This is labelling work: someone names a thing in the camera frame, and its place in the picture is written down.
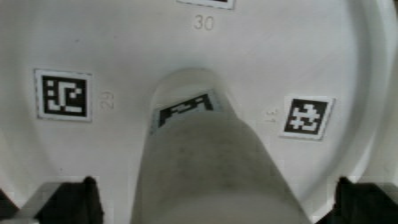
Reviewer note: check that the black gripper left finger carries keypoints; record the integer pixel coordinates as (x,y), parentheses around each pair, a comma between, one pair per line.
(63,204)

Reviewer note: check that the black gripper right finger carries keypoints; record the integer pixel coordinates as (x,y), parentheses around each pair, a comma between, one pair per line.
(365,206)

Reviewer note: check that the white cylindrical table leg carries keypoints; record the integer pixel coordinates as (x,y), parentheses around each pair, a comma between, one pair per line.
(210,182)

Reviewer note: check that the white round table top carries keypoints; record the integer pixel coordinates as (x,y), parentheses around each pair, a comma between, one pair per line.
(294,56)

